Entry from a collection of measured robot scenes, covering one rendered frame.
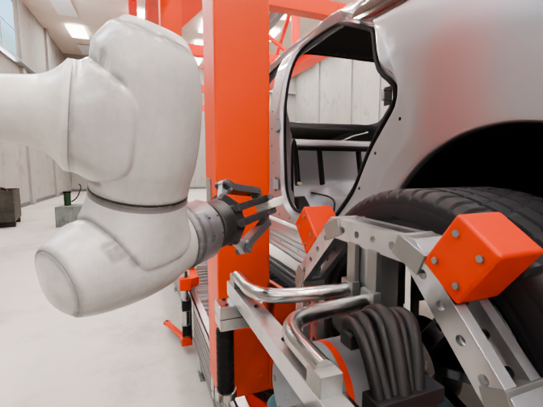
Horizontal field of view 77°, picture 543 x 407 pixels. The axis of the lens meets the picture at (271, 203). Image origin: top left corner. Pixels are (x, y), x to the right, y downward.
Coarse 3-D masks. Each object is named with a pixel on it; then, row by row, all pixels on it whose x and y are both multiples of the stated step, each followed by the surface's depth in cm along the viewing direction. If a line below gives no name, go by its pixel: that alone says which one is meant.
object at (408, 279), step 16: (336, 272) 82; (400, 272) 90; (400, 288) 92; (416, 288) 63; (400, 304) 93; (416, 304) 63; (496, 304) 46; (336, 320) 86; (432, 320) 58; (336, 336) 86; (432, 336) 58; (432, 352) 58; (448, 352) 59; (448, 368) 55; (448, 384) 57; (448, 400) 56
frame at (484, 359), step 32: (352, 224) 61; (384, 224) 59; (320, 256) 72; (416, 256) 47; (448, 320) 42; (480, 320) 43; (480, 352) 39; (512, 352) 39; (480, 384) 39; (512, 384) 37
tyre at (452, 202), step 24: (384, 192) 66; (408, 192) 60; (432, 192) 57; (456, 192) 58; (480, 192) 60; (504, 192) 60; (384, 216) 65; (408, 216) 59; (432, 216) 54; (456, 216) 50; (528, 216) 50; (336, 264) 82; (528, 288) 41; (504, 312) 44; (528, 312) 41; (528, 336) 42
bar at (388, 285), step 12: (360, 252) 60; (360, 264) 60; (384, 264) 57; (396, 264) 58; (360, 276) 60; (384, 276) 57; (396, 276) 58; (384, 288) 57; (396, 288) 58; (384, 300) 58; (396, 300) 59
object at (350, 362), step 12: (324, 348) 56; (336, 348) 56; (336, 360) 54; (348, 360) 55; (360, 360) 55; (276, 372) 59; (348, 372) 53; (360, 372) 54; (276, 384) 59; (288, 384) 54; (348, 384) 52; (360, 384) 53; (276, 396) 59; (288, 396) 54; (360, 396) 52
